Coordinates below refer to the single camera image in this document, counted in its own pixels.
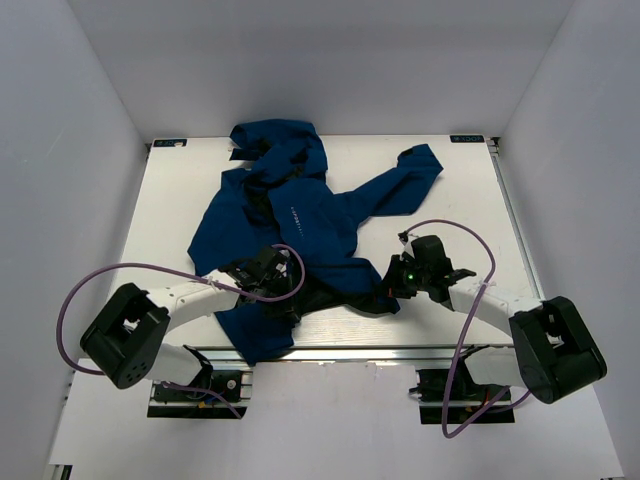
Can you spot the blue table label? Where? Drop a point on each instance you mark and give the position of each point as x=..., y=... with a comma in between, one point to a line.
x=169, y=143
x=463, y=139

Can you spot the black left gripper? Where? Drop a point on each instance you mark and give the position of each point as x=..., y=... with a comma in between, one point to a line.
x=283, y=310

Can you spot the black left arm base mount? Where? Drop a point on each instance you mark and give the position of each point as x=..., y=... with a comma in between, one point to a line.
x=225, y=396

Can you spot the aluminium table front rail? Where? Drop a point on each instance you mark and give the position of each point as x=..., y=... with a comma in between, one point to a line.
x=365, y=354

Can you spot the blue zip-up jacket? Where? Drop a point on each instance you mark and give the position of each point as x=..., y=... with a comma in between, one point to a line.
x=283, y=198

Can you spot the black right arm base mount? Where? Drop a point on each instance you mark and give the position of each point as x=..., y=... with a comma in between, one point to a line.
x=466, y=396

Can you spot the left blue table label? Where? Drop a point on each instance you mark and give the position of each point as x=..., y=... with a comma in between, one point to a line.
x=169, y=143

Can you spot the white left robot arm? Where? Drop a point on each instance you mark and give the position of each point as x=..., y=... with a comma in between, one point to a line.
x=126, y=339

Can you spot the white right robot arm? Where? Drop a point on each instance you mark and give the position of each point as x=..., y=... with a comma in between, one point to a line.
x=552, y=353

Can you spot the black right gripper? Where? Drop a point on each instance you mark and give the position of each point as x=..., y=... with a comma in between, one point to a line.
x=391, y=285

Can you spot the right blue table label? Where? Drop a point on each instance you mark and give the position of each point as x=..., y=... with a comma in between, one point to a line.
x=463, y=139

